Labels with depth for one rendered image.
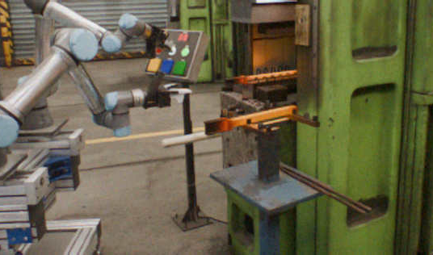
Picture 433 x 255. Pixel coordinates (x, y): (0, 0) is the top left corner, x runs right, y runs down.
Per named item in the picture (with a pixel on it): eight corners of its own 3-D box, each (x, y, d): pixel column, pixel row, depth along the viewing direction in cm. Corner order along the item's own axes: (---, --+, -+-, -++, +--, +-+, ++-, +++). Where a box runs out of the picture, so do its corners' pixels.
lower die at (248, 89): (253, 99, 217) (252, 81, 215) (233, 91, 234) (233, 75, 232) (322, 88, 238) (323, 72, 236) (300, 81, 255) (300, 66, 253)
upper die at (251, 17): (251, 23, 209) (250, 2, 207) (231, 21, 226) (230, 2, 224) (324, 18, 230) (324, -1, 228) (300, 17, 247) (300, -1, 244)
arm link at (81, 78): (34, 35, 179) (92, 131, 205) (47, 37, 172) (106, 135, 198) (58, 21, 186) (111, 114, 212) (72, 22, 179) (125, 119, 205)
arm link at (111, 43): (21, -20, 195) (124, 38, 203) (31, -19, 206) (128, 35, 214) (10, 4, 197) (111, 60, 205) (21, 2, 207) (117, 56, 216)
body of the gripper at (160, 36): (170, 34, 236) (154, 23, 227) (165, 49, 235) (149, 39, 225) (160, 33, 241) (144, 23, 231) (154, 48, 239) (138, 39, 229)
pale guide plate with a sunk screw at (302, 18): (307, 45, 195) (307, 5, 191) (294, 43, 203) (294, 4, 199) (310, 45, 196) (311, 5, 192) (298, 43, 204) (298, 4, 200)
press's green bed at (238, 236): (261, 287, 224) (259, 200, 213) (226, 251, 255) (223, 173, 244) (347, 253, 251) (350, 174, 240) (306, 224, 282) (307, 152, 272)
